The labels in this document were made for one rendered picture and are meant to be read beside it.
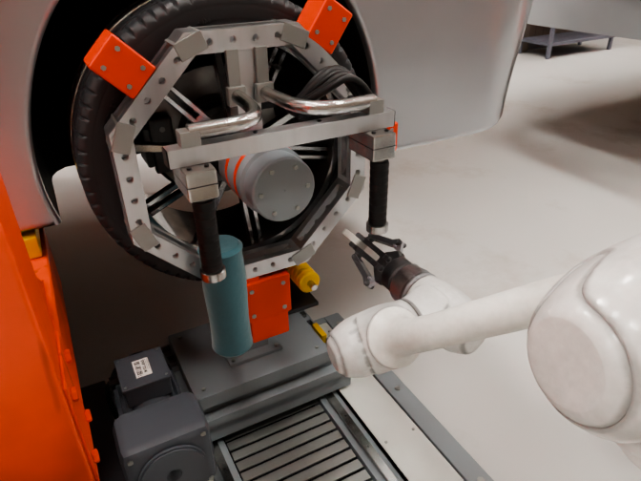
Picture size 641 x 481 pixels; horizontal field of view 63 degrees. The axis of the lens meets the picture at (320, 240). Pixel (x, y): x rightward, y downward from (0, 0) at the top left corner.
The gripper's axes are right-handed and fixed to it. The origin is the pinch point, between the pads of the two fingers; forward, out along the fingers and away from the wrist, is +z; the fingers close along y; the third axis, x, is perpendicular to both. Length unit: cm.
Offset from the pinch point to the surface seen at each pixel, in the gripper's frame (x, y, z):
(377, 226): 12.7, 5.2, -17.1
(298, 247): 7.3, -9.8, 5.9
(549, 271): -128, 38, 30
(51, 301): 49, -43, 2
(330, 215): 6.3, 1.0, 4.9
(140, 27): 61, 7, 13
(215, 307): 24.4, -27.6, -6.5
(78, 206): -7, -83, 204
